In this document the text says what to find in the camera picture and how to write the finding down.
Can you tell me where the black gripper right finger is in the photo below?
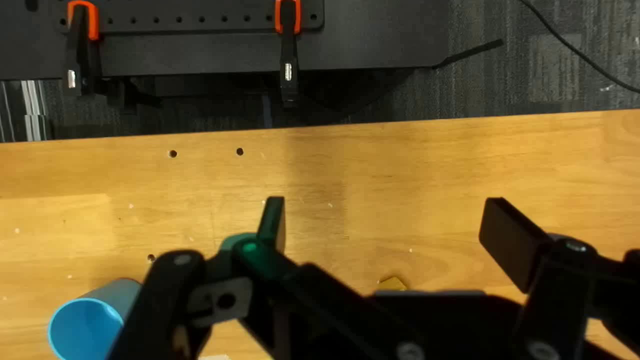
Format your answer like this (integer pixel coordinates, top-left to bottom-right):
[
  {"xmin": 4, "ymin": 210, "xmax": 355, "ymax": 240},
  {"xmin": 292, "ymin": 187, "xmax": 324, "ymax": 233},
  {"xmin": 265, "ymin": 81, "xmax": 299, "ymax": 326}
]
[{"xmin": 479, "ymin": 197, "xmax": 640, "ymax": 360}]

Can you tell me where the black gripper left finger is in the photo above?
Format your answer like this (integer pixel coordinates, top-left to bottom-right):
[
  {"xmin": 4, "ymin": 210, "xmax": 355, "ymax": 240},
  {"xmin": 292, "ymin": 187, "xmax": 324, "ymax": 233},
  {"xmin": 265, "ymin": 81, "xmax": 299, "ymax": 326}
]
[{"xmin": 113, "ymin": 195, "xmax": 429, "ymax": 360}]

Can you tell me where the yellow pentagon block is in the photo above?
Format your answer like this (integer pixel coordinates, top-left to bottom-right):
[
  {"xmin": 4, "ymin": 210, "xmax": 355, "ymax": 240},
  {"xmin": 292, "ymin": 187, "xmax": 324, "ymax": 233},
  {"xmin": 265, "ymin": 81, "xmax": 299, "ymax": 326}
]
[{"xmin": 377, "ymin": 274, "xmax": 409, "ymax": 291}]

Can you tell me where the green block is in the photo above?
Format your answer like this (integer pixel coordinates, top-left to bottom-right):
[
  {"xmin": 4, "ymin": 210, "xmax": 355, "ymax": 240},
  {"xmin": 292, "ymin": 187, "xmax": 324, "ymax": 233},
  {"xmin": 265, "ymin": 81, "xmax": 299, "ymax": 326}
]
[{"xmin": 222, "ymin": 233, "xmax": 269, "ymax": 266}]

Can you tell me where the blue plastic cup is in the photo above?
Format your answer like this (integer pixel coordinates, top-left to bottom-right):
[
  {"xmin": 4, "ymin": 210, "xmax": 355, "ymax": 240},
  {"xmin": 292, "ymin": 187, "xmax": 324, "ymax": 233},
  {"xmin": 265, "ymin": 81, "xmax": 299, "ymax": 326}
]
[{"xmin": 47, "ymin": 277, "xmax": 142, "ymax": 360}]

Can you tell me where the left orange black clamp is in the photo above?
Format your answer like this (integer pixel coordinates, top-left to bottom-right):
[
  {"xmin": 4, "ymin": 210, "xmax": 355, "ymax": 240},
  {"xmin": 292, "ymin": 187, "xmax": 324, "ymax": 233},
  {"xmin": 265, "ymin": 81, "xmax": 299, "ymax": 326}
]
[{"xmin": 65, "ymin": 0, "xmax": 101, "ymax": 95}]

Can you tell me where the orange black clamp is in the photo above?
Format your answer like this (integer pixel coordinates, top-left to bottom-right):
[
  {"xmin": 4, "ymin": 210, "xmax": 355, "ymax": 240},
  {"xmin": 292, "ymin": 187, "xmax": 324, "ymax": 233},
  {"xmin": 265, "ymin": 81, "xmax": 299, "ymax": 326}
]
[
  {"xmin": 272, "ymin": 0, "xmax": 304, "ymax": 106},
  {"xmin": 65, "ymin": 0, "xmax": 101, "ymax": 95}
]

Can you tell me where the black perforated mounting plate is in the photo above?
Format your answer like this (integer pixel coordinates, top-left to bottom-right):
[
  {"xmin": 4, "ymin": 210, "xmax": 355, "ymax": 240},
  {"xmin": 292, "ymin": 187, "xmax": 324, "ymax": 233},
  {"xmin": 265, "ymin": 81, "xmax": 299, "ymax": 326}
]
[{"xmin": 0, "ymin": 0, "xmax": 452, "ymax": 80}]

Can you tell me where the right orange black clamp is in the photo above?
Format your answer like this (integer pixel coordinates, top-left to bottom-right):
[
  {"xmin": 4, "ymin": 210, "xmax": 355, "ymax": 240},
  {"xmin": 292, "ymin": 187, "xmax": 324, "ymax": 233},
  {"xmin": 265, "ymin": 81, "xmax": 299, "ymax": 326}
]
[{"xmin": 272, "ymin": 0, "xmax": 304, "ymax": 106}]

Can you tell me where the black cable on floor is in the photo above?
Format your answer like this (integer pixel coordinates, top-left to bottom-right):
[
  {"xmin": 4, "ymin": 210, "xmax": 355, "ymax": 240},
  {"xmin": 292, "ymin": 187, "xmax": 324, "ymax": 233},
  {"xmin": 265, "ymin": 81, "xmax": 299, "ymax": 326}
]
[{"xmin": 433, "ymin": 0, "xmax": 640, "ymax": 95}]

